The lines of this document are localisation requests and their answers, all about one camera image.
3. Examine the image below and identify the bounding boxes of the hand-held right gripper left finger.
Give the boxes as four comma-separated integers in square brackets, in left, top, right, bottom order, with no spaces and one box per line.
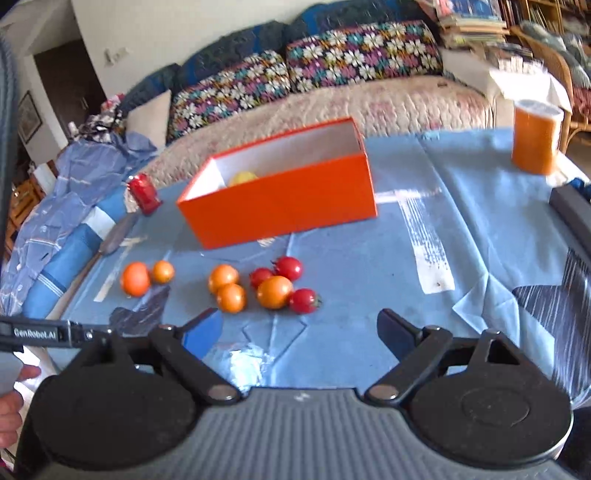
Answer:
[69,307,242,407]

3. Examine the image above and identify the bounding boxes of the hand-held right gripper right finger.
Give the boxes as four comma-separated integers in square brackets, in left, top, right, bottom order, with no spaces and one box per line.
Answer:
[365,308,536,408]

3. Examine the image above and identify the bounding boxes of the large orange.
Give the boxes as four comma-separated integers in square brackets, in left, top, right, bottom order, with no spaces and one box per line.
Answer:
[120,261,151,297]

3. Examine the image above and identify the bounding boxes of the orange cardboard box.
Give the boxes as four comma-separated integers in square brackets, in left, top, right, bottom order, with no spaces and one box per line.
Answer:
[177,117,378,250]

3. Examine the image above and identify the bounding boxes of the person's left hand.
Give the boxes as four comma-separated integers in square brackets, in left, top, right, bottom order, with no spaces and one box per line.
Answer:
[0,364,42,449]

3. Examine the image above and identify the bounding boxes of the grey knife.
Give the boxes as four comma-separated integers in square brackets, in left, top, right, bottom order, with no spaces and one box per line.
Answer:
[60,210,141,315]

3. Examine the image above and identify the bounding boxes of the light blue tablecloth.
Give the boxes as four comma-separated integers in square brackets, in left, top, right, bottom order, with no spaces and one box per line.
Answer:
[46,127,591,407]

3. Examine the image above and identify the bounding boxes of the red drink can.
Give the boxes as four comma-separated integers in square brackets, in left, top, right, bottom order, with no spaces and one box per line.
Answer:
[128,174,162,216]

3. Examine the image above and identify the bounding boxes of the white pillow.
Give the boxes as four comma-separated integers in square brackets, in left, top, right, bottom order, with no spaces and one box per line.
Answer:
[124,90,172,148]

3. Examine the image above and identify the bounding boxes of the floral quilted sofa cover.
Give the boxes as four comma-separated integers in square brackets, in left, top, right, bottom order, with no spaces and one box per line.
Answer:
[148,76,497,188]

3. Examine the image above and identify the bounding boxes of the orange round canister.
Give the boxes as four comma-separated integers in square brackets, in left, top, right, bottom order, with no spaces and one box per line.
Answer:
[512,99,565,176]

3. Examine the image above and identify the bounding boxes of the floral patterned cushion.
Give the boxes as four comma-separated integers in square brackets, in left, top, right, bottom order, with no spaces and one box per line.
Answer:
[286,21,444,93]
[167,51,291,141]

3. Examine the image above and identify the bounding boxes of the white cloth covered table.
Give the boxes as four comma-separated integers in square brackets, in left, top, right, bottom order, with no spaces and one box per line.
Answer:
[441,48,573,125]

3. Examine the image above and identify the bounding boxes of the dark blue sofa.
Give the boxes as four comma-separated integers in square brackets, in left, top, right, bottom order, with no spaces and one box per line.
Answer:
[117,2,444,112]

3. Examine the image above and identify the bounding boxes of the wicker chair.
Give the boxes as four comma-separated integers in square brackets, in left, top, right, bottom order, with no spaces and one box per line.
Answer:
[510,23,591,139]

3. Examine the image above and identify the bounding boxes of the stack of books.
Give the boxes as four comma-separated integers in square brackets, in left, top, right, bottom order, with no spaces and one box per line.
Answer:
[416,0,513,49]

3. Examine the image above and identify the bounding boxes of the wooden bookshelf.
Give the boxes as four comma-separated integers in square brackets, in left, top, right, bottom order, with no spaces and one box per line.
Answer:
[499,0,591,28]

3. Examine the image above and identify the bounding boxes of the grey ribbed cable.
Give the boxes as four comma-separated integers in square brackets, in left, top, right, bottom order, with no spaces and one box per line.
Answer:
[0,32,19,241]

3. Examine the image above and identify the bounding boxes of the framed wall picture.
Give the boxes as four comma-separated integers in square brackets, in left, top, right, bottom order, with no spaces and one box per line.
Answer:
[17,91,43,143]

